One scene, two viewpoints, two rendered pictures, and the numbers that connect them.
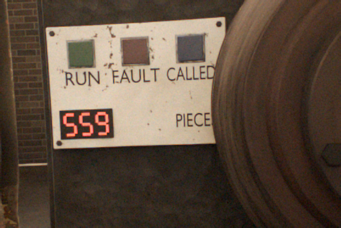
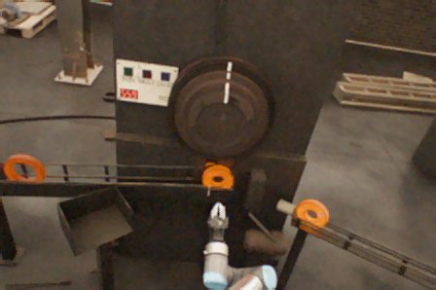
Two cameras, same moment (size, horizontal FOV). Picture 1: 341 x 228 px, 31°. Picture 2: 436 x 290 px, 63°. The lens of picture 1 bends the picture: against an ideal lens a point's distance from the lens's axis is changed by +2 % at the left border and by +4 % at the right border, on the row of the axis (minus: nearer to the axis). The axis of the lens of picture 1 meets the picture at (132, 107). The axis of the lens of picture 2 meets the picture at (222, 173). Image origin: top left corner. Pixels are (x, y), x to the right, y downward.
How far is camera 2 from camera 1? 90 cm
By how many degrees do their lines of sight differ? 34
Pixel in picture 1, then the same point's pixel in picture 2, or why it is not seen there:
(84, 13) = (129, 56)
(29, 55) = not seen: outside the picture
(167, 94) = (156, 89)
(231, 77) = (172, 99)
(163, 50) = (156, 75)
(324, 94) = (192, 116)
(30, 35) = not seen: outside the picture
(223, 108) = (169, 107)
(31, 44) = not seen: outside the picture
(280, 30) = (186, 91)
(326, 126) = (191, 123)
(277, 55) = (185, 98)
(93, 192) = (129, 113)
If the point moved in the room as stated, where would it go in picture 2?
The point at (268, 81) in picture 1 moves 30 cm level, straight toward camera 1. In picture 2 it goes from (182, 104) to (165, 141)
